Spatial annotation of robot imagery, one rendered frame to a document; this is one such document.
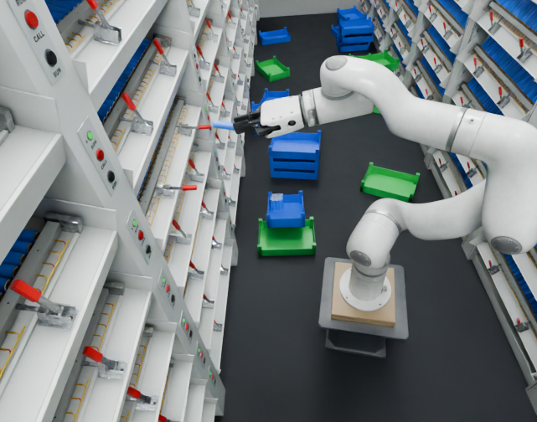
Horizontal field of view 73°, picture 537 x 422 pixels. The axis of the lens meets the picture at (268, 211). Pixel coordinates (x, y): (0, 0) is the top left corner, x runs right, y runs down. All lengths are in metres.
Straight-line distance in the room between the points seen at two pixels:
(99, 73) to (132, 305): 0.42
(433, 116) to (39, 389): 0.77
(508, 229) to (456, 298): 1.12
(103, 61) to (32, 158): 0.25
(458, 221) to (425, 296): 0.96
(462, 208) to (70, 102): 0.82
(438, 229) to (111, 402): 0.78
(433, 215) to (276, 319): 0.99
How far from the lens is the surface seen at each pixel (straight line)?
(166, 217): 0.90
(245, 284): 1.84
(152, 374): 0.91
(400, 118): 0.82
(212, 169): 1.43
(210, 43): 1.72
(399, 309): 1.49
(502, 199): 0.84
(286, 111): 0.88
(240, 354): 1.68
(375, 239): 1.06
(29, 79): 0.51
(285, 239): 1.98
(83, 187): 0.59
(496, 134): 0.80
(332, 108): 0.87
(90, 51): 0.72
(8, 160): 0.50
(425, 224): 0.99
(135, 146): 0.80
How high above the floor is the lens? 1.55
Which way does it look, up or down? 46 degrees down
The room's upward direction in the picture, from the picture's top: 6 degrees counter-clockwise
